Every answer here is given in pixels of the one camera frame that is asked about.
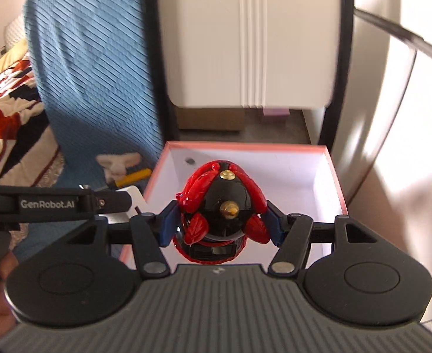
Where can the yellow handled screwdriver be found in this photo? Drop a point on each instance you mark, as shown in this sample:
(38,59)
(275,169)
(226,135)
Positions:
(130,179)

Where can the yellow pillow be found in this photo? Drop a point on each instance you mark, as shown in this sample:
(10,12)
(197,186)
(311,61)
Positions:
(15,53)

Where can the red and black toy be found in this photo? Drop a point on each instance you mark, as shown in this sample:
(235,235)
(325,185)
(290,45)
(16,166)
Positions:
(221,208)

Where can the pink cardboard box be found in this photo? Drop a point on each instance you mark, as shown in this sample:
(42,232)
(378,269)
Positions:
(296,178)

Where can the white fluffy plush toy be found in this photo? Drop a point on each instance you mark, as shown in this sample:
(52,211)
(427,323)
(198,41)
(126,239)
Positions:
(115,166)

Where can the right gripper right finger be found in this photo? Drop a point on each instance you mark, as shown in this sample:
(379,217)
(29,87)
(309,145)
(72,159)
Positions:
(290,233)

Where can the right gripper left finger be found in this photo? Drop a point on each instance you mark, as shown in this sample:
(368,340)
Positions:
(151,232)

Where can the pink product box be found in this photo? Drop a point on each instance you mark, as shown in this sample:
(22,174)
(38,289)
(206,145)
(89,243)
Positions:
(275,112)

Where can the blue textured sofa cover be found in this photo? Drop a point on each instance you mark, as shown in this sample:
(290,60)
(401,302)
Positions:
(93,74)

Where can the striped cream red blanket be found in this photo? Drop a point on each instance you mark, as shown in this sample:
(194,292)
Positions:
(29,153)

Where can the white cabinet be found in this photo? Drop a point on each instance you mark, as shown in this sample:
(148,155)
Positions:
(249,40)

